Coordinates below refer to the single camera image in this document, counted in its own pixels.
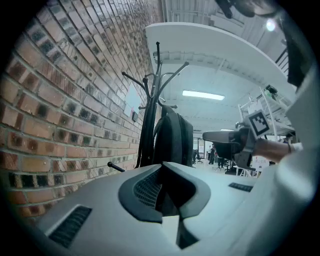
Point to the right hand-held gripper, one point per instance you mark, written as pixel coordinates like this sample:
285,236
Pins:
246,140

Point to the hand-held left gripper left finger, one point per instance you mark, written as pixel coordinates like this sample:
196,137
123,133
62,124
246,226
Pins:
127,197

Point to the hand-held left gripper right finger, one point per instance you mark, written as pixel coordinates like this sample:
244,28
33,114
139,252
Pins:
202,197

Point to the black backpack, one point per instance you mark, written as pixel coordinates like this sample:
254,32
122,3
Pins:
172,140

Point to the person's right forearm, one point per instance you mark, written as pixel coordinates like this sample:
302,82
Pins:
272,148

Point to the white tube rack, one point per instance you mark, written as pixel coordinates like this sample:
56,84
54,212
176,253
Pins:
268,105

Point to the dark right wrist band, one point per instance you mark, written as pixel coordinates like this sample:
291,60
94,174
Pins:
289,147

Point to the long ceiling light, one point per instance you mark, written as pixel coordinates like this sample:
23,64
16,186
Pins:
202,95

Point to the black coat rack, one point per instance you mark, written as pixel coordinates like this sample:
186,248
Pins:
150,125

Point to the dark wall switch box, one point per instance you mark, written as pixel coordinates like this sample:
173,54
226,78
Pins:
135,116

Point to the white wall poster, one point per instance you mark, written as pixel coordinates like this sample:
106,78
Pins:
132,97

